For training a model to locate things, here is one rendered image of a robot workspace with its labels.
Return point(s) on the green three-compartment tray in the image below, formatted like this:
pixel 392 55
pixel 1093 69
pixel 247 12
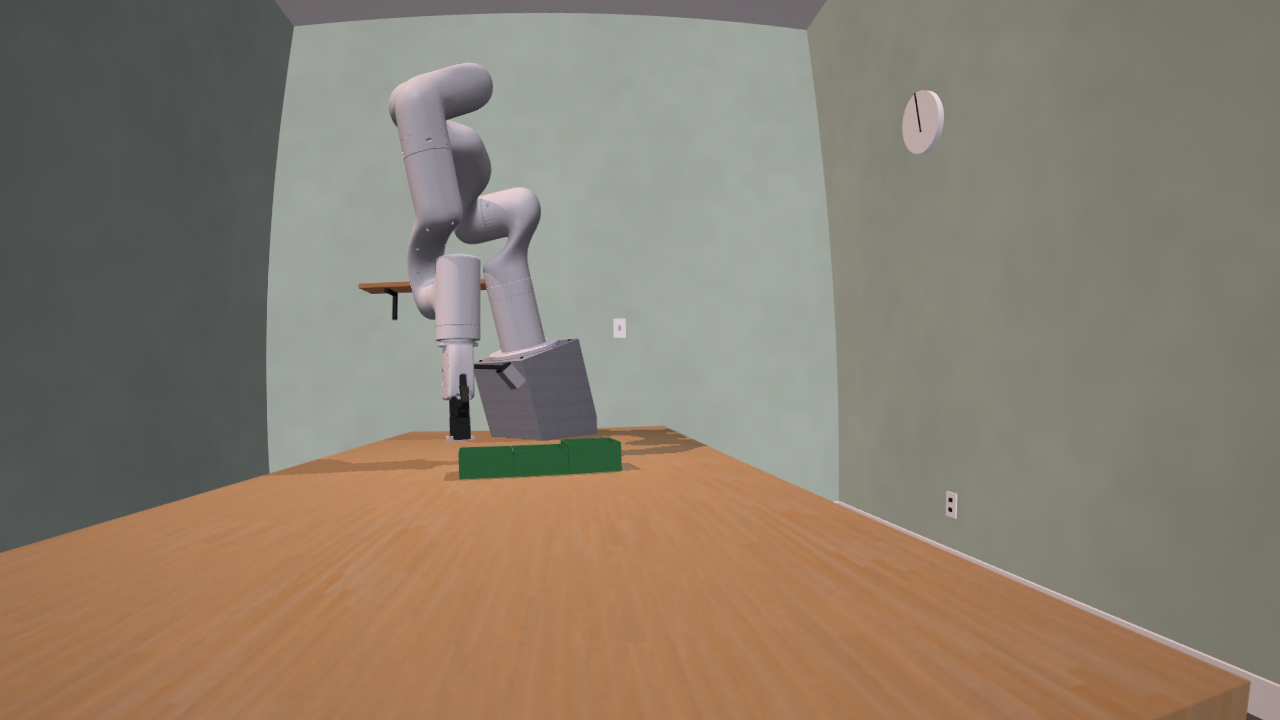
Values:
pixel 569 457

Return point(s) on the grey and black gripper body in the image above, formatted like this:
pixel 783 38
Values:
pixel 457 358

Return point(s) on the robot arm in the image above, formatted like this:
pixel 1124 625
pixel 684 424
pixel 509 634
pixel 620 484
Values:
pixel 447 290

